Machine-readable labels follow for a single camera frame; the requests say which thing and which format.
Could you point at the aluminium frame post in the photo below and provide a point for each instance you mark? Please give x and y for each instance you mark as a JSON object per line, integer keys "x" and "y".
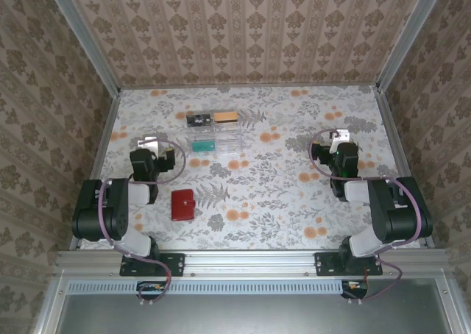
{"x": 408, "y": 36}
{"x": 85, "y": 39}

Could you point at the teal card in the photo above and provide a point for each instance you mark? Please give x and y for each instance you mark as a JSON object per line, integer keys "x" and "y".
{"x": 202, "y": 146}

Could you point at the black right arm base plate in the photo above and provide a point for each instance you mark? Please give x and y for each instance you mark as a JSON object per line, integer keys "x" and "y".
{"x": 325, "y": 264}

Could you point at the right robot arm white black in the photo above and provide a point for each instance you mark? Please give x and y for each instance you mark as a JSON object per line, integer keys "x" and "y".
{"x": 397, "y": 216}

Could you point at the gold card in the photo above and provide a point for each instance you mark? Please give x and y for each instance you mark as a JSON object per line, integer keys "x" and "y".
{"x": 225, "y": 117}

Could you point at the clear acrylic card organizer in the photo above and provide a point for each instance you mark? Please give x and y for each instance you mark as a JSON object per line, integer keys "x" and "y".
{"x": 228, "y": 142}

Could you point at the aluminium lower frame bar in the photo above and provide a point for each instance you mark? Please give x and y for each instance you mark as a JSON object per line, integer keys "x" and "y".
{"x": 55, "y": 293}
{"x": 450, "y": 301}

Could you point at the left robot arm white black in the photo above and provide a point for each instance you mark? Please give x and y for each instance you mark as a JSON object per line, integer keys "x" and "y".
{"x": 117, "y": 209}

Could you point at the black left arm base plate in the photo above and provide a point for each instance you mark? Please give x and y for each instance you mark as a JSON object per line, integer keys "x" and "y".
{"x": 173, "y": 264}

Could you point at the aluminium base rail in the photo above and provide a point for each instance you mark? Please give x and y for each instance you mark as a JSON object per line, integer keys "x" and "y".
{"x": 250, "y": 262}

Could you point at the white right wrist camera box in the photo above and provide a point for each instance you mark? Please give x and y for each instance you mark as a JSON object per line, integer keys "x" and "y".
{"x": 340, "y": 135}

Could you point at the aluminium table side rail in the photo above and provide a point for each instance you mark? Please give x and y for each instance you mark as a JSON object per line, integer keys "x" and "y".
{"x": 109, "y": 120}
{"x": 392, "y": 128}

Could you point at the aluminium table end rail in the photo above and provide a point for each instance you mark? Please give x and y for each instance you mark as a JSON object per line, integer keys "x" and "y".
{"x": 338, "y": 86}

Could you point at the red card holder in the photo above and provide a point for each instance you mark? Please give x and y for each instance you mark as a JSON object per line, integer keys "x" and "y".
{"x": 183, "y": 205}

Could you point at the black card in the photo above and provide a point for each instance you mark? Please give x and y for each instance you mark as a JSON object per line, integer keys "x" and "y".
{"x": 198, "y": 121}

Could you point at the grey metal sheet panel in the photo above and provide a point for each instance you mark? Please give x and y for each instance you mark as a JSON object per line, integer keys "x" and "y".
{"x": 250, "y": 315}

